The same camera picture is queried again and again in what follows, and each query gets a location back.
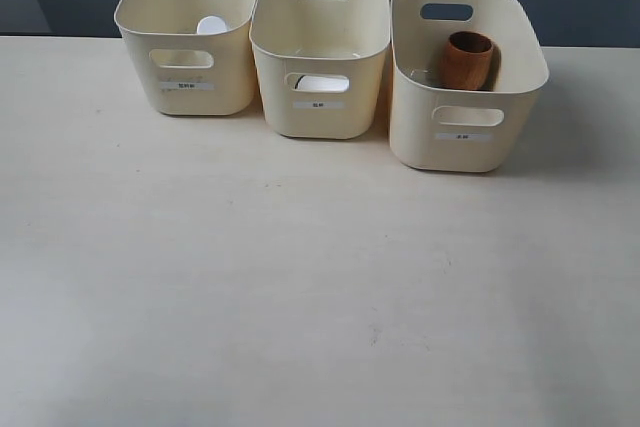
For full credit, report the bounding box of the white paper cup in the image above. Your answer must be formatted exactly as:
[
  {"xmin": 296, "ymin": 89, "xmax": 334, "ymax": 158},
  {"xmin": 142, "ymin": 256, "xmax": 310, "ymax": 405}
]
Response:
[{"xmin": 294, "ymin": 74, "xmax": 350, "ymax": 93}]

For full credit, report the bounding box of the clear plastic bottle white cap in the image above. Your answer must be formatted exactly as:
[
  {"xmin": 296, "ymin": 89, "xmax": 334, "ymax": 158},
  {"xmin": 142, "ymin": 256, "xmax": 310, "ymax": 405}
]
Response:
[{"xmin": 196, "ymin": 15, "xmax": 229, "ymax": 35}]

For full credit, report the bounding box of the middle cream plastic bin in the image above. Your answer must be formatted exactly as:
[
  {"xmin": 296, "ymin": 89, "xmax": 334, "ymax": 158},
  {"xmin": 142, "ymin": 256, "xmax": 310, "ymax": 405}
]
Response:
[{"xmin": 249, "ymin": 0, "xmax": 391, "ymax": 140}]

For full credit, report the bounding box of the left cream plastic bin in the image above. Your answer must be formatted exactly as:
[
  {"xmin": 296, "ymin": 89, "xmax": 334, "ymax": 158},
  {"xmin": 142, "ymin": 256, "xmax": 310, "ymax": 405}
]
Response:
[{"xmin": 114, "ymin": 0, "xmax": 257, "ymax": 116}]

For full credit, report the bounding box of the brown wooden cup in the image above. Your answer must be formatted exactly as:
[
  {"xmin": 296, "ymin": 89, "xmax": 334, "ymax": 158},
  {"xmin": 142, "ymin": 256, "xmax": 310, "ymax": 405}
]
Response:
[{"xmin": 439, "ymin": 31, "xmax": 495, "ymax": 91}]

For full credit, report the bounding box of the right cream plastic bin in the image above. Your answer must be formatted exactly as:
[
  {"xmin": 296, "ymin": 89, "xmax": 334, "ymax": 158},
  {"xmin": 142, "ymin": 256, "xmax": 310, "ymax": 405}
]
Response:
[{"xmin": 389, "ymin": 0, "xmax": 549, "ymax": 173}]

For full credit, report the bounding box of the cream plastic bin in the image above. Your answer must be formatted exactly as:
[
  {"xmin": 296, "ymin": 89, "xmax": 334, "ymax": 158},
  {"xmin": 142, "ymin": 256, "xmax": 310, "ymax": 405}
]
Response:
[
  {"xmin": 249, "ymin": 0, "xmax": 391, "ymax": 140},
  {"xmin": 389, "ymin": 0, "xmax": 549, "ymax": 173},
  {"xmin": 114, "ymin": 0, "xmax": 257, "ymax": 116}
]

